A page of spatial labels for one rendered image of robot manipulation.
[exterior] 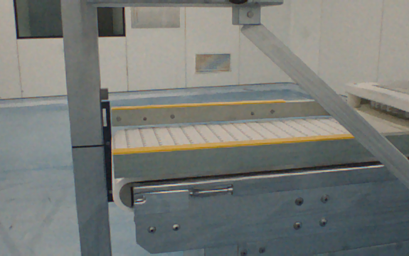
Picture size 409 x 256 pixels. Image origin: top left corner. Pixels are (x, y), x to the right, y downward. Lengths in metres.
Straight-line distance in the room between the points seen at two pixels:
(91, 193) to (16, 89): 5.04
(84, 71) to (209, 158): 0.34
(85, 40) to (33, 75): 5.04
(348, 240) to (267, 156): 0.24
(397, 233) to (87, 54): 0.62
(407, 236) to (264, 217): 0.30
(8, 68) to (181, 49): 2.30
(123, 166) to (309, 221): 0.28
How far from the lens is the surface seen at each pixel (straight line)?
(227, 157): 0.54
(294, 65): 0.52
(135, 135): 0.73
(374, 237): 0.76
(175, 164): 0.53
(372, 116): 0.82
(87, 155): 0.82
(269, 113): 0.84
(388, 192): 0.68
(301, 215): 0.61
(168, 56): 6.01
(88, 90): 0.79
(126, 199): 0.55
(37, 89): 5.83
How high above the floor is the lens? 1.02
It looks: 14 degrees down
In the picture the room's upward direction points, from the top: straight up
